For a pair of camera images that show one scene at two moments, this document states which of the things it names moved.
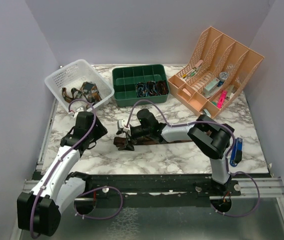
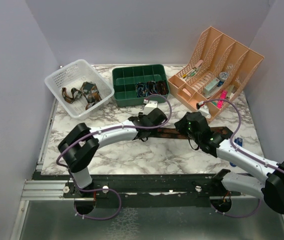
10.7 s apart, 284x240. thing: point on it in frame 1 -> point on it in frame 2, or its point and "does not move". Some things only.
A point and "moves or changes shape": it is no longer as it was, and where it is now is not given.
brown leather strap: (121, 142) moves or changes shape
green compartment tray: (132, 83) does not move
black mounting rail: (101, 185) does not move
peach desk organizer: (214, 72) does not move
